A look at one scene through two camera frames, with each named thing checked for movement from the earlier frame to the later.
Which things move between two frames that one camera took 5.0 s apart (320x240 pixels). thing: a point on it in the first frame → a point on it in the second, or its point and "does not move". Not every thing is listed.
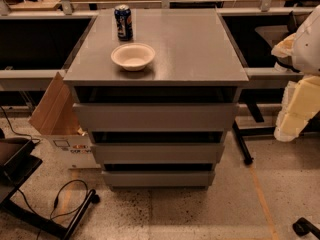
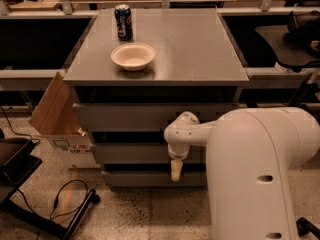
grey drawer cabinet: x=158 y=89 does not move
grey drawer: x=161 y=153 does not move
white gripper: x=308 y=47 → x=177 y=154
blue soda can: x=123 y=17 does not move
